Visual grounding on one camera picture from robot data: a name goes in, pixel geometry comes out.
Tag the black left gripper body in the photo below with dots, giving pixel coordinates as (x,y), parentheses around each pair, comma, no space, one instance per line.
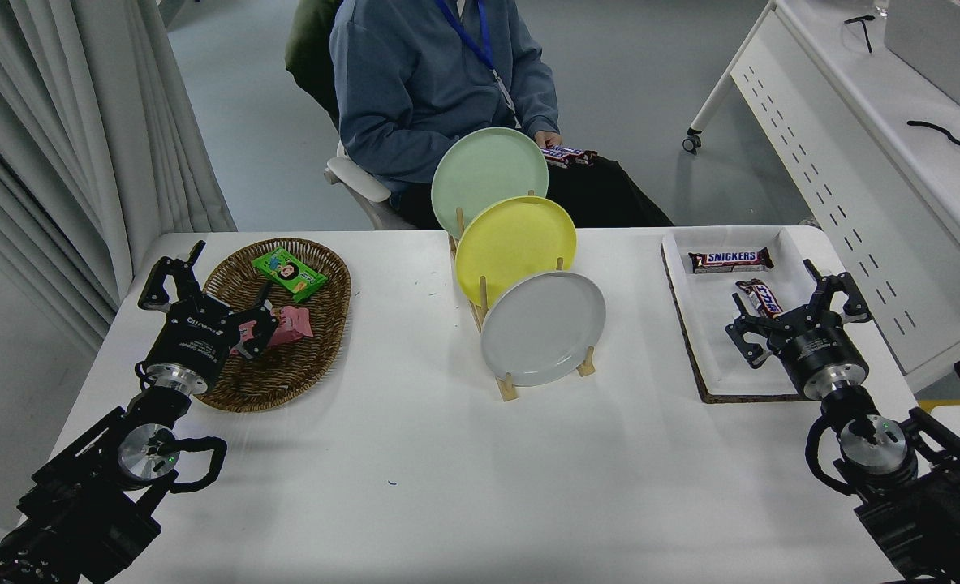
(195,334)

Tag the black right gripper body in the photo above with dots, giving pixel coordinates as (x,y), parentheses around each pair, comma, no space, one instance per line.
(820,349)

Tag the grey plate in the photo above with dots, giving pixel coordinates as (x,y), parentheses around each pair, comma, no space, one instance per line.
(540,328)

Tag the brown Snickers bar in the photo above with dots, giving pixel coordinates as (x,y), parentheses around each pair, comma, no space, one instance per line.
(765,298)
(569,156)
(731,259)

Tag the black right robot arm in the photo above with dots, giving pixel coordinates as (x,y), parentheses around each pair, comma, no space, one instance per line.
(934,519)

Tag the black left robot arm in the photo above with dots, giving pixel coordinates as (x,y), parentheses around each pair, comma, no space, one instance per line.
(82,495)

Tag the wooden plate rack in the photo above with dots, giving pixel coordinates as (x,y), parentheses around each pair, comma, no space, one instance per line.
(509,389)

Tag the yellow plate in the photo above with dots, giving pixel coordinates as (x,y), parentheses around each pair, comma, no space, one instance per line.
(512,243)

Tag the pale green plate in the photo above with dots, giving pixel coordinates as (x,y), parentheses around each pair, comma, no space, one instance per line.
(484,170)

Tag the person's hand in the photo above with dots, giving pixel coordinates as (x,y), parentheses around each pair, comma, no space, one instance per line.
(548,139)

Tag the pink snack packet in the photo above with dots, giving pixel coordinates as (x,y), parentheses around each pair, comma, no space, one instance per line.
(294,323)

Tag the white rectangular tray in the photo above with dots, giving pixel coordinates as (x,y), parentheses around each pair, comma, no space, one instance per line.
(707,341)

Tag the green snack packet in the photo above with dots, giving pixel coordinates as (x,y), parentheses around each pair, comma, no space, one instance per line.
(289,273)

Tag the brown wicker basket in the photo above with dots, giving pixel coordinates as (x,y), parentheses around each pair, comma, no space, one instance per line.
(301,369)

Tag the white chair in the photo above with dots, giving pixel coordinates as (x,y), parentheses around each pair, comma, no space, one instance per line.
(358,178)

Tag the white perforated desk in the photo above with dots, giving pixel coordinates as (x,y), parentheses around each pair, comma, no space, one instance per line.
(853,122)

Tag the white curtain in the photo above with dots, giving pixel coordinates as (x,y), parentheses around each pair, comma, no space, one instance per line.
(41,122)

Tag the dark green jacket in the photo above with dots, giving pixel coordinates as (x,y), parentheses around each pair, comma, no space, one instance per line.
(311,49)

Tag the white laptop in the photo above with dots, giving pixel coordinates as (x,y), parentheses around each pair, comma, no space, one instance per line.
(934,40)

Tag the person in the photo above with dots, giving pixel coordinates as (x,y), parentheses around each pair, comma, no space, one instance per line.
(431,89)

